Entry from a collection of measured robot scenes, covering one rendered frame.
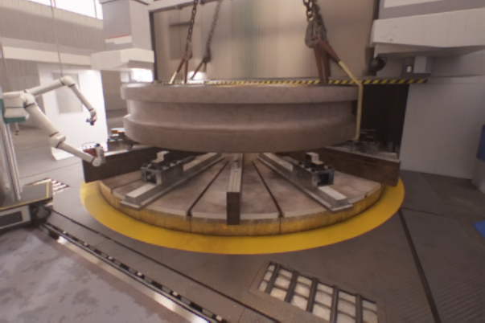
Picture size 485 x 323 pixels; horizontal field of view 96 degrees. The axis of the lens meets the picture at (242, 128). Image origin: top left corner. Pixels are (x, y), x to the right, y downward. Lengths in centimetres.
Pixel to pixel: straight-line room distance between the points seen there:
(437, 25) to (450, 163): 310
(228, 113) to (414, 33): 254
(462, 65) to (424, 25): 129
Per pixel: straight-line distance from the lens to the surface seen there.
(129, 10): 677
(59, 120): 699
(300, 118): 326
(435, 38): 368
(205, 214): 276
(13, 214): 395
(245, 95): 284
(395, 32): 364
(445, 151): 588
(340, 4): 572
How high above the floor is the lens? 173
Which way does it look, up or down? 11 degrees down
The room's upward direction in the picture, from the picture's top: straight up
